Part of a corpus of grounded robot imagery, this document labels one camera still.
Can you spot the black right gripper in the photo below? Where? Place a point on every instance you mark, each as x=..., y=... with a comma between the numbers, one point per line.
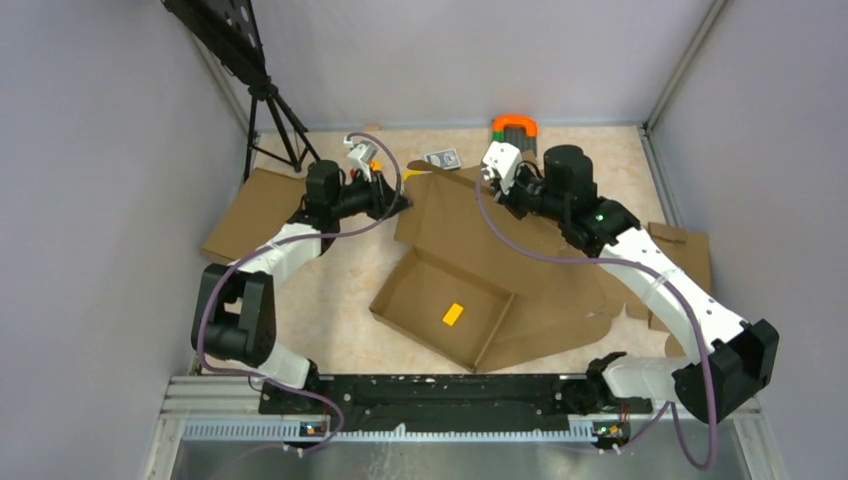
x=506, y=197

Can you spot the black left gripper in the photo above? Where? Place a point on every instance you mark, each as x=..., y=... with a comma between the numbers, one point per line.
x=385, y=201

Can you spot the large cardboard box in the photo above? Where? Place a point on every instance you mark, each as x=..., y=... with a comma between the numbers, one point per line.
x=523, y=298

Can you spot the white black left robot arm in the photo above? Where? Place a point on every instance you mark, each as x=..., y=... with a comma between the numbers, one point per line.
x=235, y=313

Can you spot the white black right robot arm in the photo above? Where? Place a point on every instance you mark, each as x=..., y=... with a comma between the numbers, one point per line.
x=727, y=359

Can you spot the folded brown cardboard box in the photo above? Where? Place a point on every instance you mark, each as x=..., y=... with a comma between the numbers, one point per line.
x=259, y=210

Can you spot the small yellow block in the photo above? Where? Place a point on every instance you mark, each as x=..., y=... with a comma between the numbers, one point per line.
x=409, y=174
x=453, y=314

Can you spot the orange green grey toy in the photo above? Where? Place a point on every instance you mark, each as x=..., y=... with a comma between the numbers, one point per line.
x=526, y=125

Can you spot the flat cardboard blank at right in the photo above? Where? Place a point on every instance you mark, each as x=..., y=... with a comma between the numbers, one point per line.
x=688, y=250

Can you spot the black tripod stand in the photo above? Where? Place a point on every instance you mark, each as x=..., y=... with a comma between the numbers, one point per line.
x=229, y=29

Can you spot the aluminium frame rail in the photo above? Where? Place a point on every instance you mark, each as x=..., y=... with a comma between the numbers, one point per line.
x=210, y=427

